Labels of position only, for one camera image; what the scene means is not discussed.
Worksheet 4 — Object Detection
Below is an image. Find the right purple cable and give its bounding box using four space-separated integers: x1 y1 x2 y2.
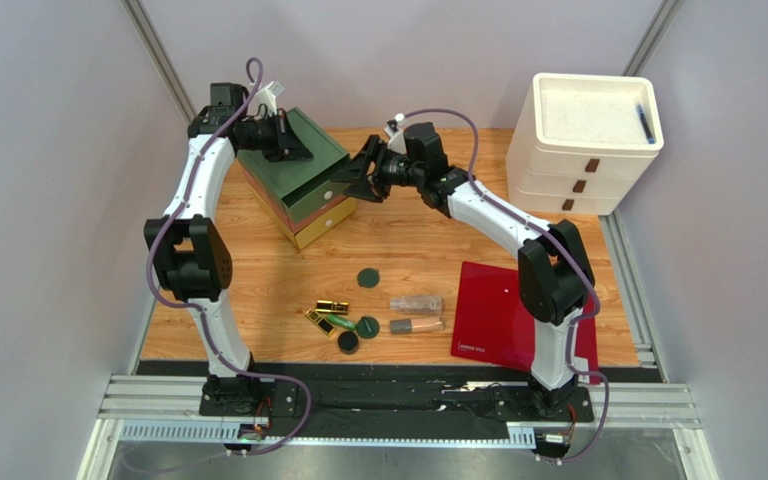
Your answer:
389 108 614 465

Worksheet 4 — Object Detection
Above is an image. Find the pink drawer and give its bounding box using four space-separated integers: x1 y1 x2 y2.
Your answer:
243 169 347 233

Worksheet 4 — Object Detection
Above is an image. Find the clear cosmetic bottle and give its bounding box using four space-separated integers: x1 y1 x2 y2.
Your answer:
389 295 444 315

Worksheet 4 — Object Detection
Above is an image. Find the purple cable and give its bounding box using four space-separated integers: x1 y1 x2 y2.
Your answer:
145 57 314 458
389 108 614 465

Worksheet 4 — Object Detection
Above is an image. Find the yellow bottom drawer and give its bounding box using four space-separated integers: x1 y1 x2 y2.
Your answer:
253 191 357 250

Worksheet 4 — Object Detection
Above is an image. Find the green lipstick tube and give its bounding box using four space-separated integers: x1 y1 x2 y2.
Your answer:
326 313 357 331

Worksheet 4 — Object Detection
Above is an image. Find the dark green round compact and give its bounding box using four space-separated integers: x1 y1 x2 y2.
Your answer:
356 267 381 288

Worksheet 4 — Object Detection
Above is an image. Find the gold rectangular case upper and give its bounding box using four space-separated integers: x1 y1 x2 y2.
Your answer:
314 300 350 315

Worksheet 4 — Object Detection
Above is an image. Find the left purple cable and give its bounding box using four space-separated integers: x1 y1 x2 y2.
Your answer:
145 57 314 458

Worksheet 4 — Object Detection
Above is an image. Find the grey capped foundation tube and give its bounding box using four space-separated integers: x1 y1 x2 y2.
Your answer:
389 316 445 335

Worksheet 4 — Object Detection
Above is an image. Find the green top drawer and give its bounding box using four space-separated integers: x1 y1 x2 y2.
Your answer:
237 108 349 196

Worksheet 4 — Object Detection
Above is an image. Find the white three-drawer organizer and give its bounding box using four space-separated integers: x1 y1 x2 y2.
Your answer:
506 73 664 216

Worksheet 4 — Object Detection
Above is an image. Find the aluminium frame rail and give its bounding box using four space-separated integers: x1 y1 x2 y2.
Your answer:
95 375 718 479

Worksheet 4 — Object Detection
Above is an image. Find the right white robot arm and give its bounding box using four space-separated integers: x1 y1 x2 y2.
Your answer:
332 122 595 414

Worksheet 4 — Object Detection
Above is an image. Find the blue pen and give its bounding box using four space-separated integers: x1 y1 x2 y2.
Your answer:
635 104 656 145

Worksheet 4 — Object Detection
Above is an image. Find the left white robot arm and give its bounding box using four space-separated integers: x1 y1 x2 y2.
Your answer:
144 82 301 409

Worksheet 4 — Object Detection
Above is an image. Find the gold rectangular case lower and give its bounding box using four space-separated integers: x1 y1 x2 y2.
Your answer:
304 308 336 337

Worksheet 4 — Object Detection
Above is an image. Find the red mirror board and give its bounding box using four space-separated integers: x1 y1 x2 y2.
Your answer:
451 262 574 387

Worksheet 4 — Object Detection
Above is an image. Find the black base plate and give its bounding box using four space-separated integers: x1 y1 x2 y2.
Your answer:
199 363 596 440

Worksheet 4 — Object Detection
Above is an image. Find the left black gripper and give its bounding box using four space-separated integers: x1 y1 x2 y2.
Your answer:
240 110 313 164

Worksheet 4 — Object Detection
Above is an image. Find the gold rectangular case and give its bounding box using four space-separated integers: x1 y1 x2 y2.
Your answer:
304 308 336 337
314 300 350 315

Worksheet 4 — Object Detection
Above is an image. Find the black round compact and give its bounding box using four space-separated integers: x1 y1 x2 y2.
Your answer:
337 331 360 355

